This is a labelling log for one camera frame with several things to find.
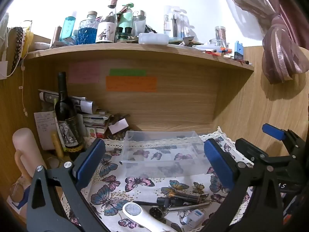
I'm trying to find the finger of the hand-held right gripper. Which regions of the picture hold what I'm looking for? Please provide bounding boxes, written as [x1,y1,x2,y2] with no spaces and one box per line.
[262,123,304,155]
[235,138,269,165]

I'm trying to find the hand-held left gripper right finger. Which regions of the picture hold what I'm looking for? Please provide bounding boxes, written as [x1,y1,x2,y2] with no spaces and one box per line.
[203,138,284,232]

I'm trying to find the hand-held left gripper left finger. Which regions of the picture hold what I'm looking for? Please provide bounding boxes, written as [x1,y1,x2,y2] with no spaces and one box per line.
[26,138,110,232]

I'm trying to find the clear plastic container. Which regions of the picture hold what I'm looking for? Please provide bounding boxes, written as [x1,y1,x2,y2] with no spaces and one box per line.
[120,130,213,177]

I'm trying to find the white handheld device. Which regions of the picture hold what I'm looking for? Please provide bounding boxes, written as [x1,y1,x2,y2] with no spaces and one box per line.
[122,202,177,232]

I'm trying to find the yellow candle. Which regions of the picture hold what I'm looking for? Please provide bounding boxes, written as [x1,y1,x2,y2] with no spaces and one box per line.
[51,131,65,159]

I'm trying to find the stack of papers and booklets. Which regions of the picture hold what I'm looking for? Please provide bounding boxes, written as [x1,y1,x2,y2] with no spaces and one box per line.
[39,89,112,139]

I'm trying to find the white card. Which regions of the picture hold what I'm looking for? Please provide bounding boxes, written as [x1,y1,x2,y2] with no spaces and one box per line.
[108,118,129,134]

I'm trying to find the dark wine bottle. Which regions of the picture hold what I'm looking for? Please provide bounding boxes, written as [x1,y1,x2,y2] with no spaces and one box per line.
[54,72,85,153]

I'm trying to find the white handwritten note paper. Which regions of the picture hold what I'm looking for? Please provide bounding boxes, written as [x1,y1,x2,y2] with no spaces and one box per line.
[34,111,58,150]

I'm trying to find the white eraser with blue label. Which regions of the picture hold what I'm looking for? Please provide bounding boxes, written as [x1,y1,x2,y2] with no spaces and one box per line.
[182,209,205,228]

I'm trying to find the butterfly printed cloth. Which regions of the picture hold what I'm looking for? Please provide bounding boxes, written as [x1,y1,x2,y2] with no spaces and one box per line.
[60,126,254,232]

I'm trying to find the metal tool with round head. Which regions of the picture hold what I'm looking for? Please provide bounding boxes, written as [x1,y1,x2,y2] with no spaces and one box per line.
[149,202,210,219]

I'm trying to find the pale pink cylinder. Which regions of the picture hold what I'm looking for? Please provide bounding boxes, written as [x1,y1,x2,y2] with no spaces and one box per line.
[12,128,40,177]

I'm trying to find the eyeglasses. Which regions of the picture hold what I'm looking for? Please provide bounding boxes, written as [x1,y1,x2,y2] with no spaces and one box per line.
[9,177,33,204]

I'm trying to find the orange sticky note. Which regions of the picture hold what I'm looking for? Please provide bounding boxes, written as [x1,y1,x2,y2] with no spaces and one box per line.
[106,76,157,93]

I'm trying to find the striped mauve curtain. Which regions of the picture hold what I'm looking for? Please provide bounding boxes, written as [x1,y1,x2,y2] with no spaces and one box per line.
[217,0,309,84]

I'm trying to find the pink sticky note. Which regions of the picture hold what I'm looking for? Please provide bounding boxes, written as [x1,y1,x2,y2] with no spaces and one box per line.
[68,61,100,84]

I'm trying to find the pile of pens and lighters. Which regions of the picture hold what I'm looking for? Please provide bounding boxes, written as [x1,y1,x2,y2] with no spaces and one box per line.
[193,42,253,66]

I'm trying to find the green sticky note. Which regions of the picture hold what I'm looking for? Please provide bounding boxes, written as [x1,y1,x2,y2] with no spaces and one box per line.
[109,69,147,76]

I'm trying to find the small glass jar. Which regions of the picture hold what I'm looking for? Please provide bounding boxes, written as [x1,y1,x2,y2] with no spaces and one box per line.
[214,26,229,47]

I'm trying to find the wooden shelf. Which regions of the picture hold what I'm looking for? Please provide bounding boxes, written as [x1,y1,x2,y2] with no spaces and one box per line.
[24,42,255,72]

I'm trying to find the glass bottle with blue beads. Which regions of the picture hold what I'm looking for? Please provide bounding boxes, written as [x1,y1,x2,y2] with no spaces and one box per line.
[77,11,99,45]

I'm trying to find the brown tube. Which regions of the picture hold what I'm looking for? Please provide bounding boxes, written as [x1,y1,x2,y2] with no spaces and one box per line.
[51,26,63,47]

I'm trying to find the clear bottle with white label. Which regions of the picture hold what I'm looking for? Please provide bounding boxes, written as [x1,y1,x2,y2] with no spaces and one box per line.
[95,0,119,44]

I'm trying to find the turquoise liquid bottle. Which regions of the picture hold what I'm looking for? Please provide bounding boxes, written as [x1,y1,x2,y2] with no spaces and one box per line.
[60,11,78,41]

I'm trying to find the white plastic box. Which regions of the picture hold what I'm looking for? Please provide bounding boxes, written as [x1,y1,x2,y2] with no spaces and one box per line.
[138,32,169,45]

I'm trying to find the clear blister pack of tools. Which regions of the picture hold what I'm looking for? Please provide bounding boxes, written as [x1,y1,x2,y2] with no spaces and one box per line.
[164,5,192,39]

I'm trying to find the clear bottle with silver cap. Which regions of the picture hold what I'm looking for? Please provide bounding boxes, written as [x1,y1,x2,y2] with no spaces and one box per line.
[132,10,147,37]

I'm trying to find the mint green pump bottle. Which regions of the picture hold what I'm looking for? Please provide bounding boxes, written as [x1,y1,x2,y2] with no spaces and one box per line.
[118,2,135,33]

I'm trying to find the white cable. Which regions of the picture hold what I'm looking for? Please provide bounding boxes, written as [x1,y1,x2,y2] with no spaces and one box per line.
[19,59,28,116]

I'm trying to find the black lace strap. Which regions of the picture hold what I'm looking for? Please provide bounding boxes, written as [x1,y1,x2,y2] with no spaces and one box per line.
[7,26,25,77]

